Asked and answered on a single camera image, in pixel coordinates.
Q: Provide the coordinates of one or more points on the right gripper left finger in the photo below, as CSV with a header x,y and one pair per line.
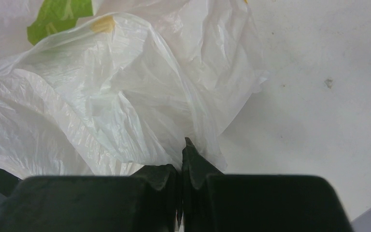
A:
x,y
143,202

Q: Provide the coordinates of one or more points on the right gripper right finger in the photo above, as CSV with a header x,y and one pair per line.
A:
x,y
218,202

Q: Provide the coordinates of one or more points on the white plastic grocery bag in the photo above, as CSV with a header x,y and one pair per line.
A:
x,y
105,86

